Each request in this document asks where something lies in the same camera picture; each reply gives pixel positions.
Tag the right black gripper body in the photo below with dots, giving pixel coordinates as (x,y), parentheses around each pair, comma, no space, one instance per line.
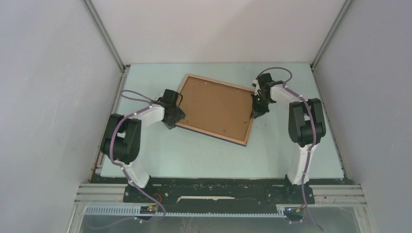
(258,99)

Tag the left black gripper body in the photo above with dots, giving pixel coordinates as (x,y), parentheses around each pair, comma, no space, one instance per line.
(177,115)

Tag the brown backing board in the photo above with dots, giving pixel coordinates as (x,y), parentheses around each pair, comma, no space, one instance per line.
(215,106)

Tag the wooden picture frame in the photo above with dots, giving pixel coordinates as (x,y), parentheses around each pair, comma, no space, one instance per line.
(209,132)

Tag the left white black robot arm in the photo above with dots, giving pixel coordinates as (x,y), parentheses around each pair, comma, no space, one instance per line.
(122,135)

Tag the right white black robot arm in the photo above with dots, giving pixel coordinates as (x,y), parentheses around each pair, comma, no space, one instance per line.
(306,124)

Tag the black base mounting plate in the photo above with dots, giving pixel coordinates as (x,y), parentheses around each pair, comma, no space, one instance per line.
(221,196)

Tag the small green circuit board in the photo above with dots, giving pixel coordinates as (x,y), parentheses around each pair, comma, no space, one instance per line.
(148,209)

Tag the aluminium rail frame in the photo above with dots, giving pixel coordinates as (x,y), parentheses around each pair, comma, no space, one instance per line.
(107,199)

